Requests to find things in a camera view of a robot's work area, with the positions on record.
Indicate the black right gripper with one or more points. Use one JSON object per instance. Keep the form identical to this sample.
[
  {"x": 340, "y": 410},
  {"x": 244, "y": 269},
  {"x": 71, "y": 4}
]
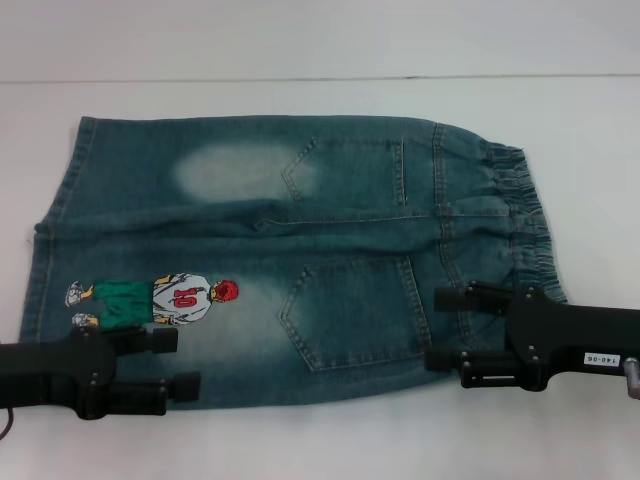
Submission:
[{"x": 565, "y": 335}]

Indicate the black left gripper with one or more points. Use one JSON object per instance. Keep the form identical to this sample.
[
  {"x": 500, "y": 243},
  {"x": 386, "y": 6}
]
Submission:
[{"x": 55, "y": 372}]

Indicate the blue denim shorts with print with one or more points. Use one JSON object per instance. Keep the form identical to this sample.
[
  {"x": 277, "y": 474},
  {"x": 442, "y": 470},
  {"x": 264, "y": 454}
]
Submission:
[{"x": 350, "y": 225}]

